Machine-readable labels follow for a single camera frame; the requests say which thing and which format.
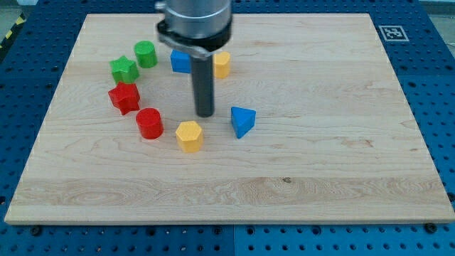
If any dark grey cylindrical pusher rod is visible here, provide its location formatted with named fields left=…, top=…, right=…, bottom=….
left=190, top=56, right=215, bottom=117

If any yellow hexagon block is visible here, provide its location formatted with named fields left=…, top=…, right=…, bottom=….
left=176, top=121, right=203, bottom=153

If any blue triangle block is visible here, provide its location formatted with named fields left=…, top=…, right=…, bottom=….
left=231, top=107, right=256, bottom=139

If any yellow rounded block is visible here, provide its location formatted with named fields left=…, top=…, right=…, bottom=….
left=213, top=51, right=230, bottom=78

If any blue cube block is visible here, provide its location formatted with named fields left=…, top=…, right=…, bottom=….
left=170, top=50, right=191, bottom=73

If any green cylinder block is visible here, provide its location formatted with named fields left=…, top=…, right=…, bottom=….
left=134, top=41, right=158, bottom=68

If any red cylinder block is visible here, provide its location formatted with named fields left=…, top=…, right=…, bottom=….
left=136, top=108, right=164, bottom=139

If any green star block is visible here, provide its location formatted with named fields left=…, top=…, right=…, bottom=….
left=109, top=55, right=139, bottom=83

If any red star block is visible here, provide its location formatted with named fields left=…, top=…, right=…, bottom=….
left=108, top=82, right=140, bottom=115

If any light wooden board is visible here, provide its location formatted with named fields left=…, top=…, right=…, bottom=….
left=5, top=14, right=454, bottom=225

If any white fiducial marker tag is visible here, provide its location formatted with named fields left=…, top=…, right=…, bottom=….
left=379, top=25, right=409, bottom=42

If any black screw bottom left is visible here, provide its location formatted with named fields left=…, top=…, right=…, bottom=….
left=30, top=225, right=43, bottom=237

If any black screw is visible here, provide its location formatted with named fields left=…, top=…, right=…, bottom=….
left=424, top=223, right=438, bottom=234
left=30, top=225, right=43, bottom=237

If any black screw bottom right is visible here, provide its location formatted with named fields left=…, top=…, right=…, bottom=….
left=424, top=223, right=438, bottom=234

